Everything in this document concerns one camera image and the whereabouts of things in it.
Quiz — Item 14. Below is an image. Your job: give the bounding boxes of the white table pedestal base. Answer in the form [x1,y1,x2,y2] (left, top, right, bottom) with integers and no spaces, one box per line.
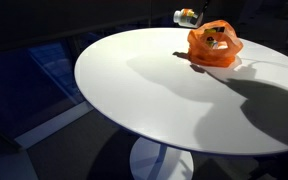
[129,136,195,180]

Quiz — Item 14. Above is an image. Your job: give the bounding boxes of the dark bottle yellow cap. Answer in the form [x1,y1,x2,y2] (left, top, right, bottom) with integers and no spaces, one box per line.
[203,27,218,47]

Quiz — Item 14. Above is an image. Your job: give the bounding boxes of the orange plastic bag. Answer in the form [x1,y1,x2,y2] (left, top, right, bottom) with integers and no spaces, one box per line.
[186,19,244,68]

